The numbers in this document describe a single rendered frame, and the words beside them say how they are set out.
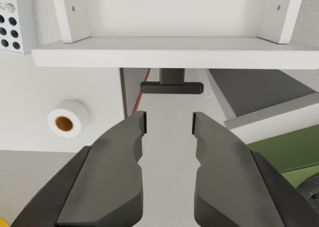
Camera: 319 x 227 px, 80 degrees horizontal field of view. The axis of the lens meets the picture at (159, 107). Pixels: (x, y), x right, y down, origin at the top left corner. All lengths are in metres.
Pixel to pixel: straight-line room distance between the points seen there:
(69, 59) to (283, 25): 0.22
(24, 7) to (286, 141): 0.54
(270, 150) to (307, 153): 0.06
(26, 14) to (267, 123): 0.49
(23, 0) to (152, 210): 1.84
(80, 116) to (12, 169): 1.70
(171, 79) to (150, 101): 1.03
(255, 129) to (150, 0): 0.33
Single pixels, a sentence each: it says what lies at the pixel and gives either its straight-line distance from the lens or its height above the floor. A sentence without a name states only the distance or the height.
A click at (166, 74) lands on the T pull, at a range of 0.22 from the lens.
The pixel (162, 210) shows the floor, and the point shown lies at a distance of 1.98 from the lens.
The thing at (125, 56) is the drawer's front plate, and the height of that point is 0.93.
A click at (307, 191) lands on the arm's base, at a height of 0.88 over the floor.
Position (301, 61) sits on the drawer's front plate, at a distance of 0.23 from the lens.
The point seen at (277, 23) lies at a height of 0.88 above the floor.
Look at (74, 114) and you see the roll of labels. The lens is 0.41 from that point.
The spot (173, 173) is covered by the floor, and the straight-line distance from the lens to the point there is 1.62.
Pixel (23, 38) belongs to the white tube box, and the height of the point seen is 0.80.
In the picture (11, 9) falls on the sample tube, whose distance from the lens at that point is 0.40.
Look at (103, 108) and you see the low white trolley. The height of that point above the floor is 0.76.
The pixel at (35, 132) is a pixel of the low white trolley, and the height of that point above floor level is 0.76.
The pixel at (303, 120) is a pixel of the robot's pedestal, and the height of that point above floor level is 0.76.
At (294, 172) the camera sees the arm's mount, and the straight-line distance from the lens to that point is 0.43.
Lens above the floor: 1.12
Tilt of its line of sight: 62 degrees down
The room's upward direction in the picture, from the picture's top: 173 degrees counter-clockwise
